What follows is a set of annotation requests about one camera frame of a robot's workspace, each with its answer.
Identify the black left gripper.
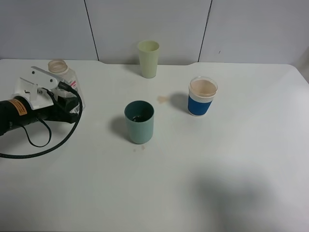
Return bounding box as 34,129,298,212
33,96,79,124

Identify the clear plastic drink bottle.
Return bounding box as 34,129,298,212
48,59,85,113

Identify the teal green plastic cup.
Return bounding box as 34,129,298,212
124,101,155,144

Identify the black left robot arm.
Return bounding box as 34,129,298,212
0,96,79,135

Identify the pale yellow plastic cup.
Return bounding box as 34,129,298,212
138,40,160,79

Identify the blue sleeved paper cup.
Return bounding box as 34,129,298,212
187,76,218,116

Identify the black left camera cable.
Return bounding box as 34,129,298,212
0,81,84,160

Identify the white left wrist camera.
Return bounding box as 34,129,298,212
12,66,64,110

